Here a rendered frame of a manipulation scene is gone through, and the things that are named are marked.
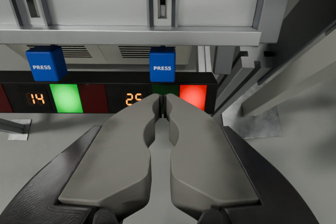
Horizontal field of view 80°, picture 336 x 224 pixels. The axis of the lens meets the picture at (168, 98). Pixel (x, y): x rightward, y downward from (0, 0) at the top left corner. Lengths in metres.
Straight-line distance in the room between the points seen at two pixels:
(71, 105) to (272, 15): 0.22
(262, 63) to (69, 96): 0.24
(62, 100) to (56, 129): 0.75
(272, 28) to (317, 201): 0.92
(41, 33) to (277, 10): 0.19
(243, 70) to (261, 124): 0.70
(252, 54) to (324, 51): 0.28
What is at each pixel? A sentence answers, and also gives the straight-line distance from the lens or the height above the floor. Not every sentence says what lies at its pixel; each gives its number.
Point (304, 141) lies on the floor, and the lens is 1.06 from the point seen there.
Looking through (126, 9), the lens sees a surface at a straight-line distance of 0.19.
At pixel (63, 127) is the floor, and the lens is 0.99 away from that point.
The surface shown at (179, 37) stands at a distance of 0.17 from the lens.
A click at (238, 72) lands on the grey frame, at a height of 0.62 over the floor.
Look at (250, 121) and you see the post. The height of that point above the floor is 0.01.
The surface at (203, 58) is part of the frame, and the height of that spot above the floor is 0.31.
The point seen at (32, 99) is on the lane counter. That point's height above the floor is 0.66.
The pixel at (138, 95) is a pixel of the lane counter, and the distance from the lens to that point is 0.23.
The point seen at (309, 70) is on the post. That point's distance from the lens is 0.59.
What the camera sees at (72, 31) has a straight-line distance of 0.18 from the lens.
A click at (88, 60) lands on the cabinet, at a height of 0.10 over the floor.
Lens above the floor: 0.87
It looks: 72 degrees down
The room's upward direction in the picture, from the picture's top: 2 degrees clockwise
